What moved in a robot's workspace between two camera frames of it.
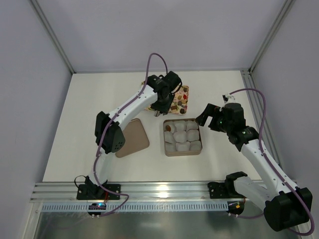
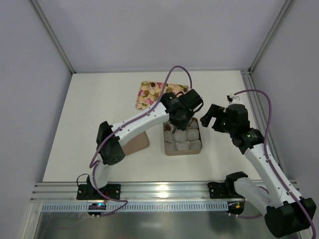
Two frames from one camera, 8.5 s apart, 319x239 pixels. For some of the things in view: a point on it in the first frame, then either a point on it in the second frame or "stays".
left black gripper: [160, 107] to [183, 122]
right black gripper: [213, 119] stays
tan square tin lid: [135, 139] stays
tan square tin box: [182, 137] stays
